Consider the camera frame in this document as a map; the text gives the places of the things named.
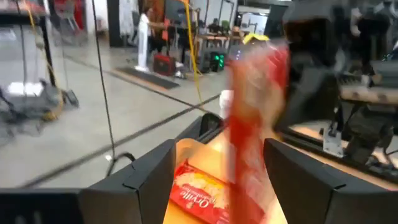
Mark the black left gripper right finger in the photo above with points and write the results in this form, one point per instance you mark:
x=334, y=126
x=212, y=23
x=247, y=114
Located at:
x=311, y=202

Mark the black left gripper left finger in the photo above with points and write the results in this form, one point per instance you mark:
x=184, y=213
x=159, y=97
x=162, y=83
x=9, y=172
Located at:
x=130, y=202

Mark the red Orville popcorn bag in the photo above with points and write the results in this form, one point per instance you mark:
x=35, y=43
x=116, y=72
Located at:
x=248, y=130
x=199, y=193

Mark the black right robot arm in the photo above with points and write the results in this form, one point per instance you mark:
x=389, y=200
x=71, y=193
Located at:
x=367, y=137

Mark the computer with blue lights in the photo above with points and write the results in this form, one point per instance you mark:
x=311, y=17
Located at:
x=237, y=55

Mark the white plastic bin bag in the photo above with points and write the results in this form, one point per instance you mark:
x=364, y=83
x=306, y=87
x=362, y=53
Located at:
x=225, y=102

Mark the computer with green lights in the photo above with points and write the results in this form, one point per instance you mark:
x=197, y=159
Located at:
x=214, y=60

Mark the wooden work table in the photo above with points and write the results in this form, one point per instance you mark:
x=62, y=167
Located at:
x=217, y=38

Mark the person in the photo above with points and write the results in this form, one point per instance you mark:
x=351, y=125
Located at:
x=154, y=37
x=214, y=26

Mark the black floor mat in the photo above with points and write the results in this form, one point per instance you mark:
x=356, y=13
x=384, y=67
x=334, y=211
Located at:
x=149, y=78

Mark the grey shop vacuum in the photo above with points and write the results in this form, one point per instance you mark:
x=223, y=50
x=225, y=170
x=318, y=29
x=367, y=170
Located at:
x=40, y=99

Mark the red toolbox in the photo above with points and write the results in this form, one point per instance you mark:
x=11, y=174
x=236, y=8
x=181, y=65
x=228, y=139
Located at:
x=164, y=64

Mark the white tower fan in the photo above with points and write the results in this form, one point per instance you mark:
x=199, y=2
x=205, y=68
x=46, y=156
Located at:
x=143, y=43

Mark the orange patterned hanging cloth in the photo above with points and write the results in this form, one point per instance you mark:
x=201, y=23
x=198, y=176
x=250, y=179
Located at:
x=157, y=7

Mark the black partition panel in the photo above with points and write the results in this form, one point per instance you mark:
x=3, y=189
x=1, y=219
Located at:
x=114, y=21

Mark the white patterned hanging cloth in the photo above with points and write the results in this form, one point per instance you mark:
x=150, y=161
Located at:
x=127, y=15

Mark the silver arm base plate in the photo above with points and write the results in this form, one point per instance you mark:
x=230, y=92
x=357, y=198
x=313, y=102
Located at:
x=332, y=144

